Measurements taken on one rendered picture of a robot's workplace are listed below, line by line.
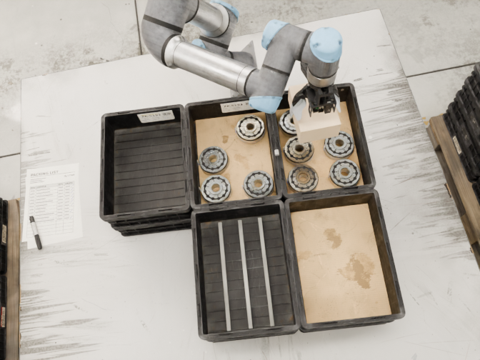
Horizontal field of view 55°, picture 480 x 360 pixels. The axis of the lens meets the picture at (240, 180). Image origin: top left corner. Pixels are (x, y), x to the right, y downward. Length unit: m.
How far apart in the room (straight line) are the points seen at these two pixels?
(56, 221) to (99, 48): 1.55
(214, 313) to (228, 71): 0.75
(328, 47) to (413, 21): 2.07
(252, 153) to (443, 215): 0.72
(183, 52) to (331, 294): 0.85
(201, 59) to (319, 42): 0.33
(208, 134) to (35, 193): 0.72
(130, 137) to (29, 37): 1.78
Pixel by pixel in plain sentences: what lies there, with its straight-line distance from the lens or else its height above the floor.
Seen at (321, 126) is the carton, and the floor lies 1.12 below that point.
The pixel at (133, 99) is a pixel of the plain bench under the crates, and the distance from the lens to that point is 2.00.
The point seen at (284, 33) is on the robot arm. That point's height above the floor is 1.43.
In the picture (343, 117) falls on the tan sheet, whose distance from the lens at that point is 1.72.
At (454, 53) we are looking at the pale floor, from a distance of 3.07.
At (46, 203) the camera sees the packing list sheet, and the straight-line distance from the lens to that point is 1.92.
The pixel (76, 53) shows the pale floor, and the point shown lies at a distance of 3.19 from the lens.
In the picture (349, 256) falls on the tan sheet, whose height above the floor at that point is 0.83.
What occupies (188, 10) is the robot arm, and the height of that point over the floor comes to 1.31.
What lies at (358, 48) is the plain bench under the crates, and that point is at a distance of 2.07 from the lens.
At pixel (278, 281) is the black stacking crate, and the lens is 1.51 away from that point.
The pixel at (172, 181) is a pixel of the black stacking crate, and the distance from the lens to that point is 1.64.
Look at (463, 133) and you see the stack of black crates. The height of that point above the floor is 0.28.
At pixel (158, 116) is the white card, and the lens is 1.70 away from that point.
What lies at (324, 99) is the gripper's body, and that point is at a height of 1.26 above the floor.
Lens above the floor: 2.32
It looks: 68 degrees down
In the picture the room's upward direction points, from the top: 12 degrees counter-clockwise
